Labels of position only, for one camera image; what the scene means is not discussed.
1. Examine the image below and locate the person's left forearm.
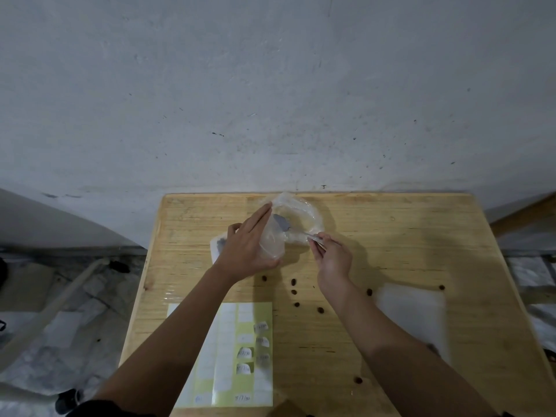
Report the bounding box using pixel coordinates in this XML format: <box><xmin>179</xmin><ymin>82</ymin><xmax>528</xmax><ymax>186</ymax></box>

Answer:
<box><xmin>93</xmin><ymin>264</ymin><xmax>244</xmax><ymax>417</ymax></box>

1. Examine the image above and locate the metal spoon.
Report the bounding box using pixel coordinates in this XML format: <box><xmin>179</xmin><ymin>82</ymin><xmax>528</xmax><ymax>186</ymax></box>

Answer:
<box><xmin>272</xmin><ymin>213</ymin><xmax>343</xmax><ymax>248</ymax></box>

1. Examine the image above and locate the pale yellow label sheet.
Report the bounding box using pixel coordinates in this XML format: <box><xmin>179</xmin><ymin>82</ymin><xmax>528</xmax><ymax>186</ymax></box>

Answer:
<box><xmin>167</xmin><ymin>302</ymin><xmax>273</xmax><ymax>408</ymax></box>

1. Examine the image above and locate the small black floor object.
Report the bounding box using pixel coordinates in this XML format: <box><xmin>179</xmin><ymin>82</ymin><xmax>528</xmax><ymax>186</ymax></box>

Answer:
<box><xmin>54</xmin><ymin>388</ymin><xmax>84</xmax><ymax>416</ymax></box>

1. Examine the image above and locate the person's right forearm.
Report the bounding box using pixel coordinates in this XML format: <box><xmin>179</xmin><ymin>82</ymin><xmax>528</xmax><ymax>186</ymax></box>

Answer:
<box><xmin>321</xmin><ymin>277</ymin><xmax>498</xmax><ymax>417</ymax></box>

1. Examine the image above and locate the person's left hand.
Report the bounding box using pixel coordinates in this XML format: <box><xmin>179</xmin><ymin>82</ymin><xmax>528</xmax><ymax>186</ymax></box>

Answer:
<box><xmin>213</xmin><ymin>202</ymin><xmax>286</xmax><ymax>285</ymax></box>

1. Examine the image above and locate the wooden stick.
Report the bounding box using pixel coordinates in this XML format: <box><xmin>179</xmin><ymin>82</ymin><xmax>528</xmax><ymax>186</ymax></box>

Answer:
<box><xmin>0</xmin><ymin>257</ymin><xmax>110</xmax><ymax>372</ymax></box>

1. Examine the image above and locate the white grey cabinet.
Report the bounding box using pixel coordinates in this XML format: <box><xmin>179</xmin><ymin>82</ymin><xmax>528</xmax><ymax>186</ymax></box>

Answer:
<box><xmin>0</xmin><ymin>188</ymin><xmax>148</xmax><ymax>250</ymax></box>

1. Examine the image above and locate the light wooden side table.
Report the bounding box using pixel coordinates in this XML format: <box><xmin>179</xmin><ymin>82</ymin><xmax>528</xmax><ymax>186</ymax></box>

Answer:
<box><xmin>489</xmin><ymin>193</ymin><xmax>556</xmax><ymax>237</ymax></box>

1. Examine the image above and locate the person's right hand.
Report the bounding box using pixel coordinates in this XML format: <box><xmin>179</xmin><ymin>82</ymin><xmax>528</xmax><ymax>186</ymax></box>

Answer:
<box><xmin>307</xmin><ymin>232</ymin><xmax>354</xmax><ymax>297</ymax></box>

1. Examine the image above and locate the person's black shirt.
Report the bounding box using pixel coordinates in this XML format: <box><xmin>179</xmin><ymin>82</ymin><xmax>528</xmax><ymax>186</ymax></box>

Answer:
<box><xmin>65</xmin><ymin>399</ymin><xmax>518</xmax><ymax>417</ymax></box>

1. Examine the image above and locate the large clear plastic bag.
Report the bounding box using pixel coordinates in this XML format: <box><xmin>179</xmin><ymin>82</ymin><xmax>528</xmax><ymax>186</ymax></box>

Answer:
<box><xmin>259</xmin><ymin>192</ymin><xmax>327</xmax><ymax>260</ymax></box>

